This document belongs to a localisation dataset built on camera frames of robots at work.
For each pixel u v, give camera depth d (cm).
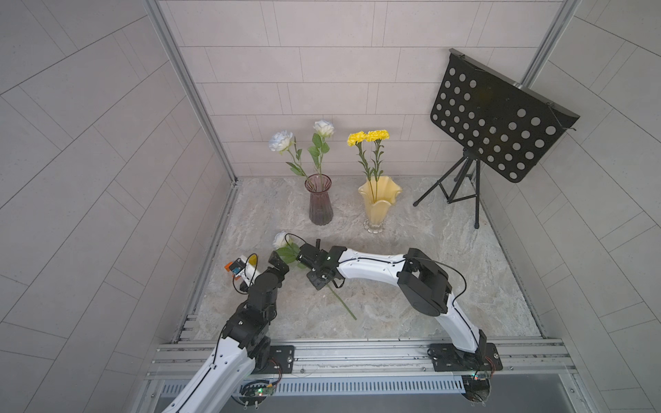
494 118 73
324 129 85
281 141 77
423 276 55
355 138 81
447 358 72
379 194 91
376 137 81
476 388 68
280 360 71
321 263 65
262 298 59
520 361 71
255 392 66
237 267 65
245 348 53
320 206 93
